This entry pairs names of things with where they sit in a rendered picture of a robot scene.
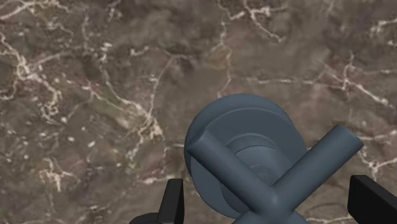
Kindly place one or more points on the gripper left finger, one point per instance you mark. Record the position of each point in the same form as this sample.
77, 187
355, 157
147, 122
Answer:
173, 201

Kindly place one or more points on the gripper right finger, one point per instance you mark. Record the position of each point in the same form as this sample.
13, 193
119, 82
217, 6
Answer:
370, 201

